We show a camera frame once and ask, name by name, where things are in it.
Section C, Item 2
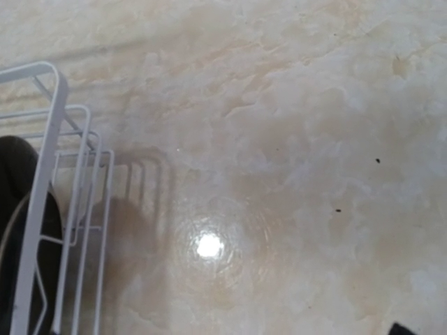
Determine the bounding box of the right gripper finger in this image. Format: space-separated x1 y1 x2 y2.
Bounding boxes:
388 322 447 335

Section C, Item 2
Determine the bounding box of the black plate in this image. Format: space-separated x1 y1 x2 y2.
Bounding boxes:
1 135 62 334

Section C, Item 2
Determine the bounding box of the white wire dish rack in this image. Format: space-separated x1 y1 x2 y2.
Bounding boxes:
1 61 115 334

